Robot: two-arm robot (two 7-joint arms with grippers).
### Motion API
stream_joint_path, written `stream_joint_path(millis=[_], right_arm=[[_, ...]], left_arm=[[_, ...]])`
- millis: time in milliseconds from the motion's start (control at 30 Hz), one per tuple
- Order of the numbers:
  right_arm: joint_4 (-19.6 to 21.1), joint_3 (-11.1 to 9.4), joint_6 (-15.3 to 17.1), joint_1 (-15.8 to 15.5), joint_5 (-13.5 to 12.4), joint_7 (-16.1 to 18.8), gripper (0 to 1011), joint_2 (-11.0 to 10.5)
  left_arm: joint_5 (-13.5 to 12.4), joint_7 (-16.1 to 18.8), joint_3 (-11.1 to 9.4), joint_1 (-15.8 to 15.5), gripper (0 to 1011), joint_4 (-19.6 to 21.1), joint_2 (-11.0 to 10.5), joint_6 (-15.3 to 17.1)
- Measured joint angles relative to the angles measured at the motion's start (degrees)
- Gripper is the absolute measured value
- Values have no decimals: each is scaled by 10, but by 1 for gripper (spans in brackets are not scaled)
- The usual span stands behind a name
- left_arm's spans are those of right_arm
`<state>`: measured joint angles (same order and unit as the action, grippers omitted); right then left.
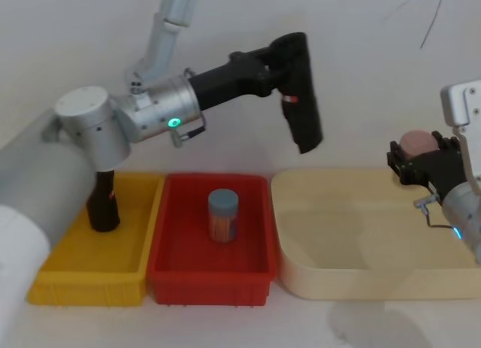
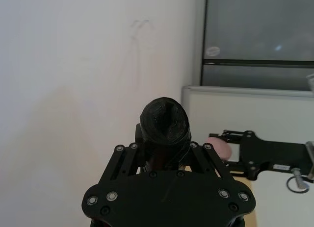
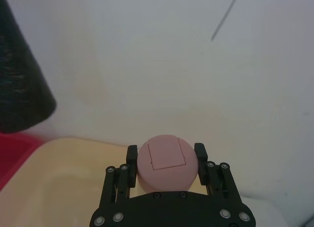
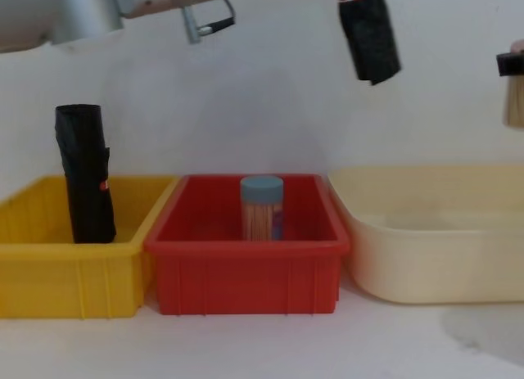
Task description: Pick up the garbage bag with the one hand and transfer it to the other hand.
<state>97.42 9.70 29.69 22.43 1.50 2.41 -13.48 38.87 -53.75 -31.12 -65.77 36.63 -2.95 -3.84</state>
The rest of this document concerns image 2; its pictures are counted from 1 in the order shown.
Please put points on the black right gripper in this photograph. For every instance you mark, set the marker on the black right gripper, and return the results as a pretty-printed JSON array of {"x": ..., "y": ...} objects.
[{"x": 272, "y": 153}]

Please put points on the pink cup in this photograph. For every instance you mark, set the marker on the pink cup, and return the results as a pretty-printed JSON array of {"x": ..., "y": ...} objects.
[{"x": 222, "y": 148}]

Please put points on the oval sticker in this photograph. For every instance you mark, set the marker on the oval sticker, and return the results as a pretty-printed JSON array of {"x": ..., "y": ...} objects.
[{"x": 213, "y": 51}]

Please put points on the dark glass window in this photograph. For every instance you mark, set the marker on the dark glass window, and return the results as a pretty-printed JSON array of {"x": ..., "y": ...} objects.
[{"x": 257, "y": 28}]

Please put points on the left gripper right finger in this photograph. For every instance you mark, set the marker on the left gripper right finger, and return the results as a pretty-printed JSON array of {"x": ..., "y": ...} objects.
[{"x": 203, "y": 160}]

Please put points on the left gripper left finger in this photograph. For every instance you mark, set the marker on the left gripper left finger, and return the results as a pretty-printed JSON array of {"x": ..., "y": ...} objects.
[{"x": 127, "y": 160}]

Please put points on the white partition panel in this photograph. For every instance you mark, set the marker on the white partition panel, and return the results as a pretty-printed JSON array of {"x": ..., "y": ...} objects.
[{"x": 245, "y": 109}]

